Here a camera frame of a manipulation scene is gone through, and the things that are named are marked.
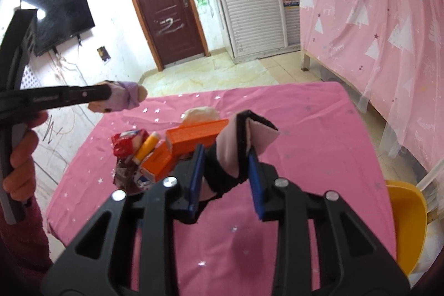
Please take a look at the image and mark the small orange carton box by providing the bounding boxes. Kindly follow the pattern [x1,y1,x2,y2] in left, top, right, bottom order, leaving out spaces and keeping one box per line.
[140,142,177,183]

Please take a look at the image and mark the long orange carton box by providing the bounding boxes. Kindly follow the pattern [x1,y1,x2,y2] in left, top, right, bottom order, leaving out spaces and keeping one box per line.
[166,120,229,156]

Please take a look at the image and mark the pink and black sock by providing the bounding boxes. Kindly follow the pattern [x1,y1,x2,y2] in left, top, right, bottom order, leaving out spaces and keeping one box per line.
[200,110,279,202]

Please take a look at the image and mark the cream paper ball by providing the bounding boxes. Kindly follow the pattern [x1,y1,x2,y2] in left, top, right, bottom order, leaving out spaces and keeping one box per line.
[181,107,221,125]

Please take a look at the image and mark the yellow trash bin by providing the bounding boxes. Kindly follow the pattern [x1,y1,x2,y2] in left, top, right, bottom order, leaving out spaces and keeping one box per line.
[385,179,427,276]

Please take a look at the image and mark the person's left hand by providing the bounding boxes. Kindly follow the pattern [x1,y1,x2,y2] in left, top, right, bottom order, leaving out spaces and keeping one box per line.
[3,110,48,202]

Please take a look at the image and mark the dark brown snack wrapper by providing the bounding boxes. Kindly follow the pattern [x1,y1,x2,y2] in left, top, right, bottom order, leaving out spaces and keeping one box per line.
[113,158,141,194]

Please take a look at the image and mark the orange yellow tube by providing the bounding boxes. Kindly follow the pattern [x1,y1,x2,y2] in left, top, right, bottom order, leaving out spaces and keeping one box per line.
[132,132,161,165]

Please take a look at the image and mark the red snack wrapper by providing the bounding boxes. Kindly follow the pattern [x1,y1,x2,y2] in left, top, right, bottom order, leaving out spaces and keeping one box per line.
[111,129,149,159]

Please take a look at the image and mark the pink star tablecloth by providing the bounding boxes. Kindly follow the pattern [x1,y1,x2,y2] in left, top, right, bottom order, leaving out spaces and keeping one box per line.
[46,83,396,295]

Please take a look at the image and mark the dark brown door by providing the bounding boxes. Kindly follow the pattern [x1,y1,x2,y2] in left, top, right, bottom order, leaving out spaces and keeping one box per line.
[132,0,210,71]

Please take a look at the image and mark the pink tree-print bed curtain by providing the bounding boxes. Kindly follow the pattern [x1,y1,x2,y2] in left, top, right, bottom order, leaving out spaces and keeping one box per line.
[300,0,443,169]

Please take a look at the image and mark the wall-mounted black television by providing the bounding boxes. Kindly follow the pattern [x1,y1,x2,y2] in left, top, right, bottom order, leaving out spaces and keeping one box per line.
[20,0,95,56]

